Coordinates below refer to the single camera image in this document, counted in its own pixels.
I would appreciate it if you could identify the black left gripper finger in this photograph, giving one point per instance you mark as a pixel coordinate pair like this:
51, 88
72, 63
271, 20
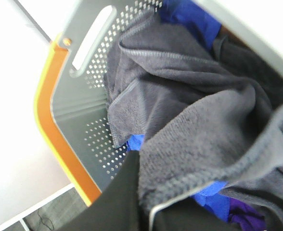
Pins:
117, 208

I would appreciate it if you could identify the dark grey towel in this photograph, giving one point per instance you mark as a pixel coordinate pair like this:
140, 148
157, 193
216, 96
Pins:
201, 123

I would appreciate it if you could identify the grey perforated laundry basket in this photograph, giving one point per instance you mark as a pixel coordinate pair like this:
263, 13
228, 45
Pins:
71, 104

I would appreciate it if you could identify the purple cloth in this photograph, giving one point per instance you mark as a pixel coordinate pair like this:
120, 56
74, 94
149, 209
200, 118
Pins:
245, 216

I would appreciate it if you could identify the black cloth in basket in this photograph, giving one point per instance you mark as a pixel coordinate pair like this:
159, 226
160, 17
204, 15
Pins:
240, 60

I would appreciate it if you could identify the blue cloth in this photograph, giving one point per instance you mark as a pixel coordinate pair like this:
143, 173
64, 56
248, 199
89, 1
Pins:
204, 29

